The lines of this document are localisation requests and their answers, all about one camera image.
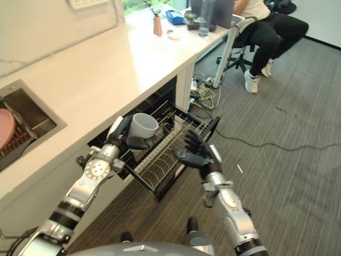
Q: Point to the pink plate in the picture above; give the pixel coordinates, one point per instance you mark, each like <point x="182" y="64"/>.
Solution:
<point x="6" y="128"/>

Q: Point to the black dish rack in sink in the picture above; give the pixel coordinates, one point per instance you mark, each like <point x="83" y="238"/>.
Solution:
<point x="18" y="138"/>

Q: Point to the robot leg with dark foot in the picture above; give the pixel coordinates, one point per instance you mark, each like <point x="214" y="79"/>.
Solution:
<point x="194" y="230"/>
<point x="126" y="236"/>

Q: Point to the person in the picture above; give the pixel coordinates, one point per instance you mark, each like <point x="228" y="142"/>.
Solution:
<point x="266" y="37"/>

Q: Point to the black office chair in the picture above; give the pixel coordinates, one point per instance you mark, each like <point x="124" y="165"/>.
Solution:
<point x="239" y="53"/>

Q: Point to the blue plastic box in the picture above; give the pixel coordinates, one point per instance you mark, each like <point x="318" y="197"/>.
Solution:
<point x="174" y="16"/>

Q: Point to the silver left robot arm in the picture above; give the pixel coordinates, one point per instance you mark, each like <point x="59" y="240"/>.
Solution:
<point x="80" y="186"/>

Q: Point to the small white dish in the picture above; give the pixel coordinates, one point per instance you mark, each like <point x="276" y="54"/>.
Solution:
<point x="174" y="37"/>

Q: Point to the stainless steel sink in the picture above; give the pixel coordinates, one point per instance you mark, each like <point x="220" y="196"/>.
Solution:
<point x="29" y="120"/>

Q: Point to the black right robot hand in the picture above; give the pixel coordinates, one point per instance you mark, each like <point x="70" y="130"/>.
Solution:
<point x="193" y="153"/>

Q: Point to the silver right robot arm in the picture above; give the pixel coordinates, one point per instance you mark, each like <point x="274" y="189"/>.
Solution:
<point x="231" y="210"/>

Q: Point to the clear water bottle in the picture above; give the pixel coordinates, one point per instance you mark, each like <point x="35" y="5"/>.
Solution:
<point x="204" y="18"/>

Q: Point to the grey laptop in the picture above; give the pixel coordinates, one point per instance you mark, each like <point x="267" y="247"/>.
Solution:
<point x="213" y="12"/>

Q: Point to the orange vase with plant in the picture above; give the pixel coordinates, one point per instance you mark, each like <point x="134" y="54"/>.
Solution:
<point x="157" y="22"/>

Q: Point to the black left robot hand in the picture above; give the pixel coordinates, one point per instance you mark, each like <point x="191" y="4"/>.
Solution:
<point x="135" y="141"/>

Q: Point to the white ceramic mug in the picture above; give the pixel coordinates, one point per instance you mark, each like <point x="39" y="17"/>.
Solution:
<point x="144" y="127"/>

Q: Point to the white desk leg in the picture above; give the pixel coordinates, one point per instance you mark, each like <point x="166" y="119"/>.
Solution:
<point x="226" y="56"/>

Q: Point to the grey robot torso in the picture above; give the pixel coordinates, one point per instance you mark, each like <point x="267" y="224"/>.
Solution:
<point x="141" y="248"/>

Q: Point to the white power strip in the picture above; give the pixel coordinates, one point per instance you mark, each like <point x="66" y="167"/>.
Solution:
<point x="194" y="86"/>

